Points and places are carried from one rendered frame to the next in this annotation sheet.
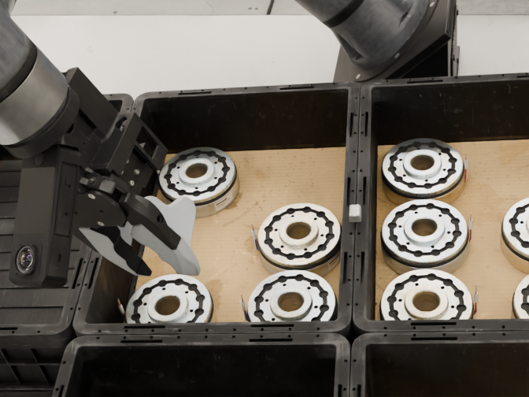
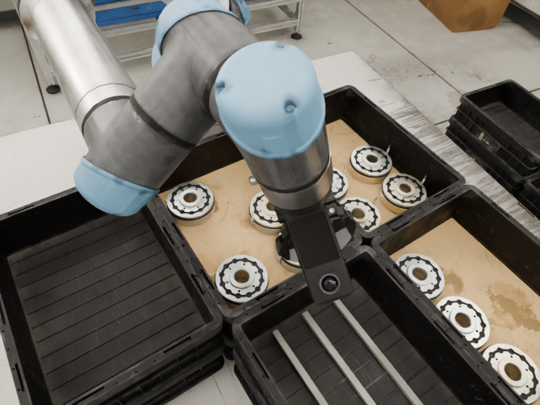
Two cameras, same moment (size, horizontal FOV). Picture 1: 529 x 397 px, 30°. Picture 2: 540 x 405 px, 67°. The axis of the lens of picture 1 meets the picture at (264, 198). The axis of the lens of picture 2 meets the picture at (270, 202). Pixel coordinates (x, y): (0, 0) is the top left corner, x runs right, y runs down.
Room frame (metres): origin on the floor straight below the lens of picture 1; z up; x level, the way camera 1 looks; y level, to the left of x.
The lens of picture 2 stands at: (0.47, 0.40, 1.57)
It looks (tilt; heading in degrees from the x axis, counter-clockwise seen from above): 51 degrees down; 309
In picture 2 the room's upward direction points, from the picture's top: 6 degrees clockwise
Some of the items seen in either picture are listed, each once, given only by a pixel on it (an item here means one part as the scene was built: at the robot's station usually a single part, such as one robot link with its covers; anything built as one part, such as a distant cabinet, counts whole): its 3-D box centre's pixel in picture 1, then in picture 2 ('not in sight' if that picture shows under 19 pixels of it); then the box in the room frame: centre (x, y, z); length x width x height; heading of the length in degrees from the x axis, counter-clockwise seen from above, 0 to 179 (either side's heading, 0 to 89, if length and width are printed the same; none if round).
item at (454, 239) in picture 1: (424, 231); (326, 182); (0.78, -0.18, 0.86); 0.10 x 0.10 x 0.01
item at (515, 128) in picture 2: not in sight; (495, 156); (0.58, -1.24, 0.37); 0.40 x 0.30 x 0.45; 161
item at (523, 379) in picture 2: not in sight; (512, 372); (0.28, -0.07, 0.86); 0.05 x 0.05 x 0.01
